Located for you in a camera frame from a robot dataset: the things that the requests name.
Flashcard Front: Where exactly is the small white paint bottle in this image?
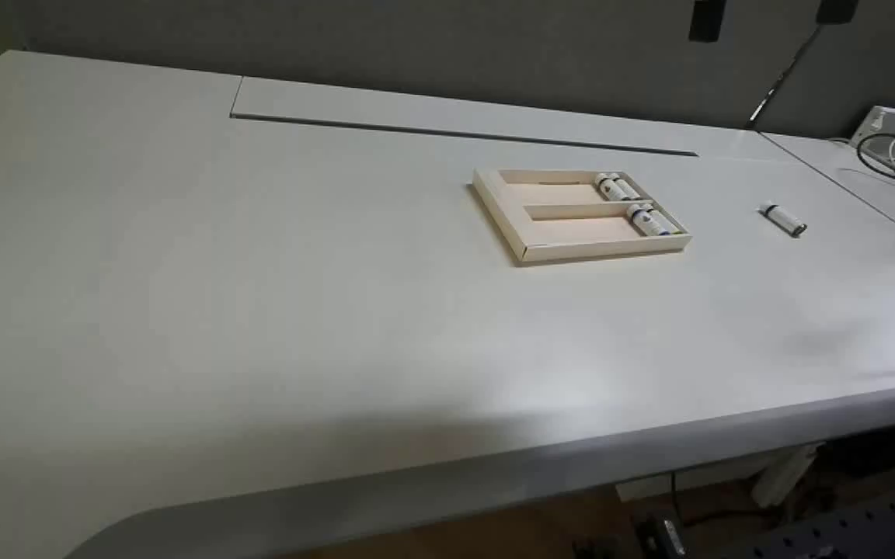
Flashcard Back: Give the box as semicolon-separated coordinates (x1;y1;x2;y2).
758;202;809;239

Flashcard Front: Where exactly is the light wooden tray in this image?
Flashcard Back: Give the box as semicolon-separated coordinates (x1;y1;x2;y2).
471;171;690;264

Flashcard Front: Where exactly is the white bottle dark band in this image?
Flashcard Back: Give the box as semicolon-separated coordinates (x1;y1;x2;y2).
628;206;668;237

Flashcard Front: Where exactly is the dark grey partition panel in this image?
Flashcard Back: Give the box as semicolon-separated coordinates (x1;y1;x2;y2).
10;0;895;138

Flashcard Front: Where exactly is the black hanging cable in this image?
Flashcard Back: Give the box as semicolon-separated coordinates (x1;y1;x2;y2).
742;23;829;131

